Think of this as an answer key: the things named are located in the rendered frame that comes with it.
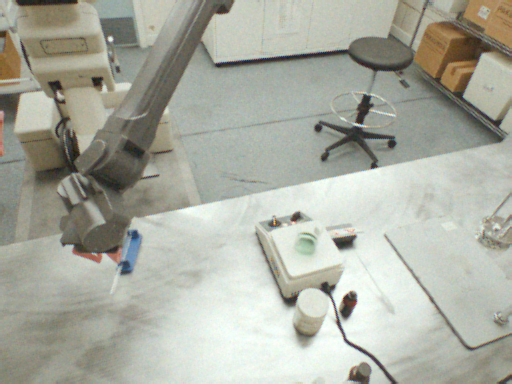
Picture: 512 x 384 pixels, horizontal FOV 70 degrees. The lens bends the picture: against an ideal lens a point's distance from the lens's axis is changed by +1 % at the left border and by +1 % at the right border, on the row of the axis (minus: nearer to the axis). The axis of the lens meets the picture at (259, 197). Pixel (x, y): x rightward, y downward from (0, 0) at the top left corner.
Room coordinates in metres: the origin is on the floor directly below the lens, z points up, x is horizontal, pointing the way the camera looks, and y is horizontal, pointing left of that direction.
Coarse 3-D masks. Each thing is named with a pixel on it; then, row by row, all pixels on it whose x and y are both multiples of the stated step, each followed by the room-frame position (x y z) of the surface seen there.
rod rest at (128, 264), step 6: (132, 234) 0.49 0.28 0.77; (138, 234) 0.50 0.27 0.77; (126, 240) 0.48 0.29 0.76; (132, 240) 0.49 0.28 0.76; (138, 240) 0.49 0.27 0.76; (132, 246) 0.47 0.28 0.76; (138, 246) 0.47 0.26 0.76; (132, 252) 0.45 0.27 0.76; (126, 258) 0.42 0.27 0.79; (132, 258) 0.44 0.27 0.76; (126, 264) 0.41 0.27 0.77; (132, 264) 0.42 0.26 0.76; (126, 270) 0.41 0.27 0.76; (132, 270) 0.41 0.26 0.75
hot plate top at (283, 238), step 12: (288, 228) 0.49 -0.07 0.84; (324, 228) 0.50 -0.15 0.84; (276, 240) 0.46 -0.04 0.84; (288, 240) 0.46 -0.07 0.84; (324, 240) 0.47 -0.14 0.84; (288, 252) 0.43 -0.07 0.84; (324, 252) 0.44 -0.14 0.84; (336, 252) 0.44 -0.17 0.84; (288, 264) 0.40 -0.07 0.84; (300, 264) 0.40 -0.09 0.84; (312, 264) 0.41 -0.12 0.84; (324, 264) 0.41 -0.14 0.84; (336, 264) 0.41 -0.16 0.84; (300, 276) 0.38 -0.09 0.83
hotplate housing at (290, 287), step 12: (264, 240) 0.49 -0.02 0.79; (276, 252) 0.44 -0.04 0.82; (276, 264) 0.42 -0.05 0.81; (276, 276) 0.41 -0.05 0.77; (288, 276) 0.39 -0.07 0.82; (312, 276) 0.39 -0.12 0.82; (324, 276) 0.40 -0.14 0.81; (336, 276) 0.41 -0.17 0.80; (288, 288) 0.37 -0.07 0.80; (300, 288) 0.38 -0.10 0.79; (324, 288) 0.39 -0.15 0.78
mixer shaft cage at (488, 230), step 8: (504, 200) 0.48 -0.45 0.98; (496, 208) 0.48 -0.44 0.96; (488, 216) 0.49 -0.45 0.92; (496, 216) 0.50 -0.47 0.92; (480, 224) 0.47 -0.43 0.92; (488, 224) 0.47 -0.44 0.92; (496, 224) 0.47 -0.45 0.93; (504, 224) 0.46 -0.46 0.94; (480, 232) 0.47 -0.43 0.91; (488, 232) 0.45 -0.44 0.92; (496, 232) 0.45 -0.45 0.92; (504, 232) 0.44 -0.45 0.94; (480, 240) 0.45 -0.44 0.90; (488, 240) 0.45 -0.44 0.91; (496, 240) 0.44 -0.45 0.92; (504, 240) 0.44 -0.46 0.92; (488, 248) 0.44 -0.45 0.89; (496, 248) 0.44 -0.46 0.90; (504, 248) 0.44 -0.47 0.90
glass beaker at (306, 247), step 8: (304, 216) 0.47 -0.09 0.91; (312, 216) 0.47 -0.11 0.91; (296, 224) 0.45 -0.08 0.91; (304, 224) 0.47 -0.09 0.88; (312, 224) 0.47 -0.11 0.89; (320, 224) 0.46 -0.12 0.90; (296, 232) 0.44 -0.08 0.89; (312, 232) 0.47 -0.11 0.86; (320, 232) 0.43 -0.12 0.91; (296, 240) 0.44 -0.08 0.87; (304, 240) 0.42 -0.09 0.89; (312, 240) 0.42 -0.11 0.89; (296, 248) 0.43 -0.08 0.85; (304, 248) 0.42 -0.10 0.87; (312, 248) 0.42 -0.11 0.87; (304, 256) 0.42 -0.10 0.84
